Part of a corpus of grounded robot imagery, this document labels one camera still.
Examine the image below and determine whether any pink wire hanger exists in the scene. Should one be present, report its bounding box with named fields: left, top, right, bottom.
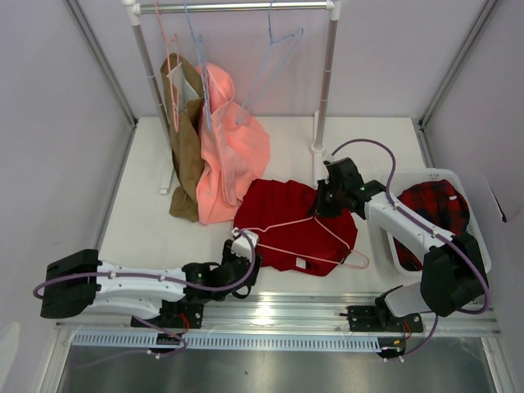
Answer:
left=155, top=1, right=180, bottom=132
left=245, top=215, right=370, bottom=270

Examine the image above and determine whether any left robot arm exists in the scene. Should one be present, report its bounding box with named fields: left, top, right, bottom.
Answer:
left=34, top=237, right=263, bottom=329

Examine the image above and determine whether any blue wire hanger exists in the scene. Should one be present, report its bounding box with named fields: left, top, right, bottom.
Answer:
left=183, top=1, right=213, bottom=133
left=235, top=1, right=304, bottom=125

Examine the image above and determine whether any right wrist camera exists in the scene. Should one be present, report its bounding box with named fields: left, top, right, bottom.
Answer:
left=323, top=155, right=338, bottom=168

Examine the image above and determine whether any white slotted cable duct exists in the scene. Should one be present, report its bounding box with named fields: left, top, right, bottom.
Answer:
left=72, top=331, right=382, bottom=353

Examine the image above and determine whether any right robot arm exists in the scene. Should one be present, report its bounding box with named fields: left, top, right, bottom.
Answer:
left=312, top=158, right=489, bottom=331

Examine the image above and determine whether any blue wire hanger left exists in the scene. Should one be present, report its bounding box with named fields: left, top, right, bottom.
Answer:
left=183, top=1, right=213, bottom=133

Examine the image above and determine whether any brown garment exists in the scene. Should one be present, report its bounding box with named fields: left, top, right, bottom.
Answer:
left=160, top=56, right=204, bottom=223

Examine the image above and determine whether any blue wire hanger right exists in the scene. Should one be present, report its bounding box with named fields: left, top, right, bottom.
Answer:
left=235, top=1, right=304, bottom=125

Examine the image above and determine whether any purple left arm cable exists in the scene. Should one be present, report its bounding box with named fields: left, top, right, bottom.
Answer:
left=32, top=228, right=257, bottom=359

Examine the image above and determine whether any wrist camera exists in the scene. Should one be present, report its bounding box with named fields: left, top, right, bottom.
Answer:
left=323, top=155, right=338, bottom=168
left=231, top=228, right=259, bottom=260

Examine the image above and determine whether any red skirt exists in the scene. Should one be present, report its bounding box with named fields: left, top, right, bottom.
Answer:
left=233, top=179, right=358, bottom=277

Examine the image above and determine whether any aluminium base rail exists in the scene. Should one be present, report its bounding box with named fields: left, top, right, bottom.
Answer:
left=55, top=292, right=501, bottom=338

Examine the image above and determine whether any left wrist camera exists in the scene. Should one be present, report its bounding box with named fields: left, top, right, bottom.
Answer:
left=231, top=228, right=259, bottom=260

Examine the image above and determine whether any salmon pink garment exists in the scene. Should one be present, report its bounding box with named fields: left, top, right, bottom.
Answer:
left=196, top=63, right=270, bottom=225

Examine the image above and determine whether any metal clothes rack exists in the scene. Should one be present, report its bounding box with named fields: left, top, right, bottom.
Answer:
left=122, top=1, right=341, bottom=187

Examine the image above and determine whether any red plaid shirt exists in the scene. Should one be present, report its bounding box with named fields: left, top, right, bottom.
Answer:
left=395, top=179, right=472, bottom=272

